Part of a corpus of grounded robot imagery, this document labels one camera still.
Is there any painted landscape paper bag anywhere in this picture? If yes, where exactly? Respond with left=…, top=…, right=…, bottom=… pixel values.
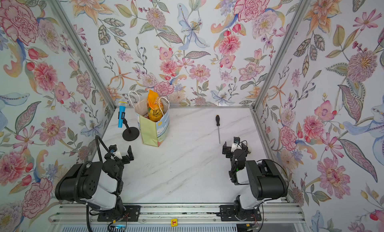
left=131, top=95, right=170, bottom=147

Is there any yellow gummy candy bag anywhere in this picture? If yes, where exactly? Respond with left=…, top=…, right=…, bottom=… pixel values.
left=147, top=90, right=164, bottom=122

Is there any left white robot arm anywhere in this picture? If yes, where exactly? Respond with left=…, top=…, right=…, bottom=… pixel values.
left=55, top=145, right=135, bottom=220

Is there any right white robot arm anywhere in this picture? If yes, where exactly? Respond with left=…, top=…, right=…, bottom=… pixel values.
left=221, top=141, right=288, bottom=221

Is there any yellow marker cube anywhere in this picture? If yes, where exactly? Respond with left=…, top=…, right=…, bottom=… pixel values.
left=171, top=219, right=178, bottom=227

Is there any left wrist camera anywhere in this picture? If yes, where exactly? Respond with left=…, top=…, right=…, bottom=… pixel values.
left=113, top=151, right=123, bottom=160

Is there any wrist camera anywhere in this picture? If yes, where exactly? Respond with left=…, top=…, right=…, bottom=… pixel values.
left=231, top=137, right=241, bottom=153
left=113, top=151, right=123, bottom=160

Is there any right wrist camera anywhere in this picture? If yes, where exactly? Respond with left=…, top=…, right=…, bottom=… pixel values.
left=231, top=137, right=241, bottom=153

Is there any black handled screwdriver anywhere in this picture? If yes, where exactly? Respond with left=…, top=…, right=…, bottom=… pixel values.
left=215, top=115, right=221, bottom=144

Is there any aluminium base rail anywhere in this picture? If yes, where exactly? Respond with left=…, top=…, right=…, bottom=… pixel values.
left=48, top=203, right=306, bottom=226

